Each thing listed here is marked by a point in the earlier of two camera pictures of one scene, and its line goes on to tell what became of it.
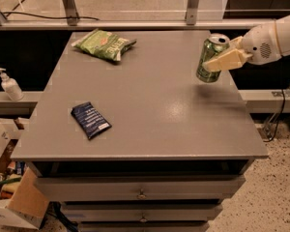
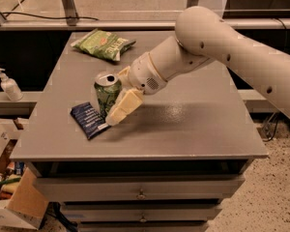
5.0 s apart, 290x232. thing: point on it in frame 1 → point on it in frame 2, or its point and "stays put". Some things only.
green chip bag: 103,43 stays put
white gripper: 260,44 → 145,72
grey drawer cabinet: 139,144 stays put
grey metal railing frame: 192,21 stays put
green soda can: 215,44 → 106,86
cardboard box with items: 14,198 stays put
